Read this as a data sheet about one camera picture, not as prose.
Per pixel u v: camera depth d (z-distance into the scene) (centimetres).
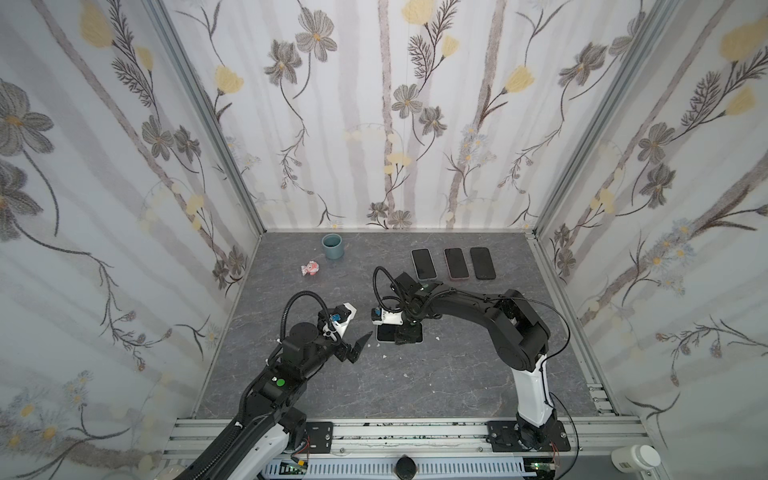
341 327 64
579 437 75
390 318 84
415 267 108
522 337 52
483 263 111
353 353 69
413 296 73
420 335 84
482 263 111
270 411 52
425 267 108
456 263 111
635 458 65
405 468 62
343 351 67
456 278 107
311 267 105
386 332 85
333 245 108
